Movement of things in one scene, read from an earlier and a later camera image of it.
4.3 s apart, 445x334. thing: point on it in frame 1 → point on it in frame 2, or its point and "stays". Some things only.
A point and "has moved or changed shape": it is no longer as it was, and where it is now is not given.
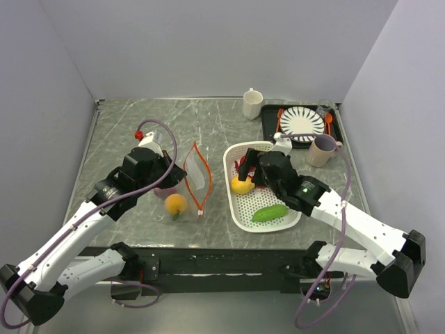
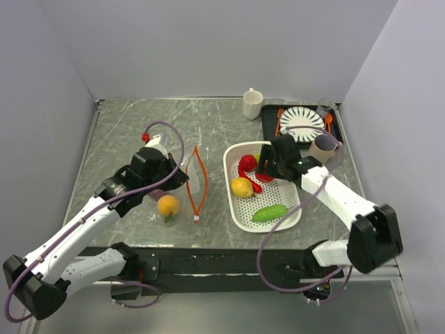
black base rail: [212, 271] stays
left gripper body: [160, 164] stays
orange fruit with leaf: [175, 204] has moved or changed shape
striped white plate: [301, 120] stays
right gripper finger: [249, 159] → [265, 158]
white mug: [252, 102] stays
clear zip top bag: [184, 202] has moved or changed shape
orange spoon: [328, 119] stays
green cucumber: [269, 213] stays
